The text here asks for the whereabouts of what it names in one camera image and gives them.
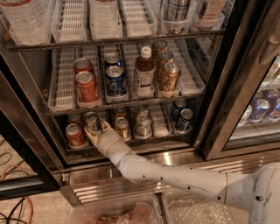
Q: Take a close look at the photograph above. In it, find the small orange can front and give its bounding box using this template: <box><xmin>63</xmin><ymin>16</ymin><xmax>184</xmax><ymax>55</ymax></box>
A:
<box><xmin>65</xmin><ymin>123</ymin><xmax>86</xmax><ymax>146</ymax></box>

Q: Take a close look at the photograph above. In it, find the orange soda can front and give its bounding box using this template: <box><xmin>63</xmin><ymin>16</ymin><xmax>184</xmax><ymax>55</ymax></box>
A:
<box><xmin>75</xmin><ymin>71</ymin><xmax>100</xmax><ymax>103</ymax></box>

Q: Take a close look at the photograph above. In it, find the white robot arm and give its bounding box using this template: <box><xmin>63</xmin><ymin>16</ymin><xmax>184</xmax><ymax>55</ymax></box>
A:
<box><xmin>84</xmin><ymin>119</ymin><xmax>280</xmax><ymax>224</ymax></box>

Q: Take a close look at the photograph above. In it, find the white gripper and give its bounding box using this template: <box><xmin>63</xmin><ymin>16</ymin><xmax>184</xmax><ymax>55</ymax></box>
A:
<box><xmin>84</xmin><ymin>118</ymin><xmax>134</xmax><ymax>165</ymax></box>

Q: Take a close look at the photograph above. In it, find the striped can top shelf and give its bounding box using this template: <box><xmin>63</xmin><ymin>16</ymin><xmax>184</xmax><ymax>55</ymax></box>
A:
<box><xmin>162</xmin><ymin>0</ymin><xmax>192</xmax><ymax>34</ymax></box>

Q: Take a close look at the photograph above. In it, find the iced tea bottle white cap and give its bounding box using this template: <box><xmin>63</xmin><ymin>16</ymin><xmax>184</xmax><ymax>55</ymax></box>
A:
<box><xmin>134</xmin><ymin>46</ymin><xmax>155</xmax><ymax>96</ymax></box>

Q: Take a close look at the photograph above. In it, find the blue soda can rear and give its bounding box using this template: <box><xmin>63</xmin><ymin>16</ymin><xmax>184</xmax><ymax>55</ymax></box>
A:
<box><xmin>104</xmin><ymin>53</ymin><xmax>122</xmax><ymax>68</ymax></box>

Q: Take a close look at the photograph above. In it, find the black cable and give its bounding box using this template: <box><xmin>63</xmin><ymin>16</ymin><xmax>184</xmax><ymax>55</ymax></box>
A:
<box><xmin>0</xmin><ymin>197</ymin><xmax>29</xmax><ymax>224</ymax></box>

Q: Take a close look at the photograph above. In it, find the small orange can rear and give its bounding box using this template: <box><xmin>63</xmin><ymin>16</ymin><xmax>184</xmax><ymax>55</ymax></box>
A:
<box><xmin>67</xmin><ymin>113</ymin><xmax>85</xmax><ymax>129</ymax></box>

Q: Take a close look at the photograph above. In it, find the small blue can rear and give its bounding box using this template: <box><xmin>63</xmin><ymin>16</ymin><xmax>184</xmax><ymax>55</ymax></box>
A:
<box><xmin>171</xmin><ymin>99</ymin><xmax>187</xmax><ymax>121</ymax></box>

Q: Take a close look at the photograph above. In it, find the open glass fridge door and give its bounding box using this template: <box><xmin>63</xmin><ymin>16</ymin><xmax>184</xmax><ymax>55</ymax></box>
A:
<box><xmin>0</xmin><ymin>56</ymin><xmax>60</xmax><ymax>200</ymax></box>

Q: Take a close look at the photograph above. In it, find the blue soda can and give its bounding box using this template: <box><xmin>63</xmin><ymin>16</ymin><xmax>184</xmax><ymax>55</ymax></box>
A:
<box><xmin>105</xmin><ymin>66</ymin><xmax>127</xmax><ymax>96</ymax></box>
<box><xmin>104</xmin><ymin>53</ymin><xmax>122</xmax><ymax>68</ymax></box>

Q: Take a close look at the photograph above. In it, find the pale green can front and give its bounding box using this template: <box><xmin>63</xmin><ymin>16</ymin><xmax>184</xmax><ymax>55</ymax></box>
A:
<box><xmin>135</xmin><ymin>115</ymin><xmax>151</xmax><ymax>138</ymax></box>

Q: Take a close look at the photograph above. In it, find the pale green can rear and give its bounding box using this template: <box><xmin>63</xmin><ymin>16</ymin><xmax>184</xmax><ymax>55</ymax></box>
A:
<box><xmin>134</xmin><ymin>105</ymin><xmax>149</xmax><ymax>117</ymax></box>

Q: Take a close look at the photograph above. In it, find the small gold can rear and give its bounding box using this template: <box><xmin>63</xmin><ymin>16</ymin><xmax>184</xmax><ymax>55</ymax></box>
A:
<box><xmin>113</xmin><ymin>107</ymin><xmax>127</xmax><ymax>119</ymax></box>

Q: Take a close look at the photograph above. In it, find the blue soda can front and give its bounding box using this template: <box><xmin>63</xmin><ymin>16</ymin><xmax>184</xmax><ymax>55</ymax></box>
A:
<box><xmin>105</xmin><ymin>66</ymin><xmax>127</xmax><ymax>96</ymax></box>

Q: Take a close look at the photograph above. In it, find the small blue can front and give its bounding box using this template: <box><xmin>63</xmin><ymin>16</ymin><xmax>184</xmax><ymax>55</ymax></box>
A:
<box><xmin>175</xmin><ymin>108</ymin><xmax>193</xmax><ymax>131</ymax></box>

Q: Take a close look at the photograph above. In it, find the pale green can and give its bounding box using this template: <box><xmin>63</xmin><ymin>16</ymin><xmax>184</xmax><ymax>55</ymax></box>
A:
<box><xmin>135</xmin><ymin>115</ymin><xmax>151</xmax><ymax>138</ymax></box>
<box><xmin>134</xmin><ymin>105</ymin><xmax>149</xmax><ymax>117</ymax></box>

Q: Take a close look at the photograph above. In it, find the labelled bottle top shelf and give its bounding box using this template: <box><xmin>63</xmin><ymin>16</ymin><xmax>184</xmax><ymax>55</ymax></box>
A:
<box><xmin>194</xmin><ymin>0</ymin><xmax>226</xmax><ymax>31</ymax></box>

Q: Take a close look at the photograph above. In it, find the small blue can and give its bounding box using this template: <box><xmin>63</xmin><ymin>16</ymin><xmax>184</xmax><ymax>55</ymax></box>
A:
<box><xmin>171</xmin><ymin>99</ymin><xmax>187</xmax><ymax>121</ymax></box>
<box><xmin>175</xmin><ymin>108</ymin><xmax>193</xmax><ymax>131</ymax></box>

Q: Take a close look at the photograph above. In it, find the gold can middle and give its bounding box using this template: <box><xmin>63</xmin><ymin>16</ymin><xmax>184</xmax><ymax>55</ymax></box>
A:
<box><xmin>154</xmin><ymin>51</ymin><xmax>173</xmax><ymax>82</ymax></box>

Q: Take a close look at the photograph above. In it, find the blue can behind glass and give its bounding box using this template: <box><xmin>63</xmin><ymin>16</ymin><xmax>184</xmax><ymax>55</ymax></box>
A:
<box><xmin>249</xmin><ymin>98</ymin><xmax>270</xmax><ymax>123</ymax></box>

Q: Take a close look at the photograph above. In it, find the orange soda can rear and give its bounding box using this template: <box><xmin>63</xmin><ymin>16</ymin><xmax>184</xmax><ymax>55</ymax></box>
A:
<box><xmin>73</xmin><ymin>58</ymin><xmax>94</xmax><ymax>74</ymax></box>

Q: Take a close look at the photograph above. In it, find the small orange can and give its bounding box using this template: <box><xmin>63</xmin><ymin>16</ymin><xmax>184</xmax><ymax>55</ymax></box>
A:
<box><xmin>67</xmin><ymin>113</ymin><xmax>85</xmax><ymax>129</ymax></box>
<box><xmin>65</xmin><ymin>123</ymin><xmax>86</xmax><ymax>146</ymax></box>

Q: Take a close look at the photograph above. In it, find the large clear water bottle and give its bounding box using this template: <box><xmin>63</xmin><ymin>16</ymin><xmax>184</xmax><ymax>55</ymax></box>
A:
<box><xmin>0</xmin><ymin>0</ymin><xmax>55</xmax><ymax>46</ymax></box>

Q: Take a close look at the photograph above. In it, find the small gold can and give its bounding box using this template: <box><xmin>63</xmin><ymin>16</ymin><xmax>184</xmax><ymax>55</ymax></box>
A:
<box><xmin>115</xmin><ymin>117</ymin><xmax>131</xmax><ymax>141</ymax></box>
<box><xmin>113</xmin><ymin>107</ymin><xmax>127</xmax><ymax>119</ymax></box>

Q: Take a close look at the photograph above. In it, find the orange cable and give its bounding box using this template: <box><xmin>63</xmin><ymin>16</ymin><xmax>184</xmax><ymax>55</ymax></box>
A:
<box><xmin>0</xmin><ymin>164</ymin><xmax>34</xmax><ymax>224</ymax></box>

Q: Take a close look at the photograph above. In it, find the silver blue redbull can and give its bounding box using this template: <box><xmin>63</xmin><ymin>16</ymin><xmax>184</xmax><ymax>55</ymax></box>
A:
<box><xmin>85</xmin><ymin>111</ymin><xmax>102</xmax><ymax>133</ymax></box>

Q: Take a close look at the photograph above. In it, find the clear bin with bubble wrap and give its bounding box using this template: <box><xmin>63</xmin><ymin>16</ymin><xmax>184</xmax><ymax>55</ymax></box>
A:
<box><xmin>162</xmin><ymin>189</ymin><xmax>249</xmax><ymax>224</ymax></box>

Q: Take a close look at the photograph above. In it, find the right glass fridge door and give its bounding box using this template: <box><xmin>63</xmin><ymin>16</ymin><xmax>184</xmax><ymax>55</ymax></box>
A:
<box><xmin>204</xmin><ymin>0</ymin><xmax>280</xmax><ymax>160</ymax></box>

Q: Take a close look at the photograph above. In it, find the small gold can front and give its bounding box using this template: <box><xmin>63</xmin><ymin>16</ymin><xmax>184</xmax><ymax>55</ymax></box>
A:
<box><xmin>115</xmin><ymin>117</ymin><xmax>131</xmax><ymax>141</ymax></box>

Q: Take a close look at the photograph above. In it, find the orange soda can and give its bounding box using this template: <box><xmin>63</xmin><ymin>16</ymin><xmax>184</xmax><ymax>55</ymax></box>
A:
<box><xmin>73</xmin><ymin>58</ymin><xmax>94</xmax><ymax>74</ymax></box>
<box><xmin>75</xmin><ymin>71</ymin><xmax>100</xmax><ymax>103</ymax></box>

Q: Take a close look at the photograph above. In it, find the clear bin with meat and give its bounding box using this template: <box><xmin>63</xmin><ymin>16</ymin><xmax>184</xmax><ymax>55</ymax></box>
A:
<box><xmin>65</xmin><ymin>193</ymin><xmax>163</xmax><ymax>224</ymax></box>

